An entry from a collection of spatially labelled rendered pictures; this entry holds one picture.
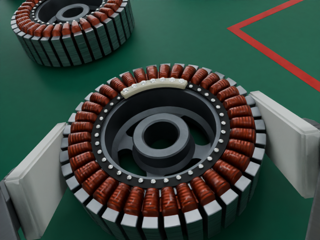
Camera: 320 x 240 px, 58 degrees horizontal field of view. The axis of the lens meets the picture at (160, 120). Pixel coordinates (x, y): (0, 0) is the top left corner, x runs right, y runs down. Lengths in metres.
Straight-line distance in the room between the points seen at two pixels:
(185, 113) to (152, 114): 0.02
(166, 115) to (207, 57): 0.10
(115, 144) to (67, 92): 0.09
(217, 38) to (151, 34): 0.06
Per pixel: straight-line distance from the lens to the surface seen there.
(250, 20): 0.30
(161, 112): 0.19
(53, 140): 0.16
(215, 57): 0.26
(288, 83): 0.24
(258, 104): 0.17
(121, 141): 0.18
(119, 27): 0.27
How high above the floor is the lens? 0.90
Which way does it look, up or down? 48 degrees down
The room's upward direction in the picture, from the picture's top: 11 degrees counter-clockwise
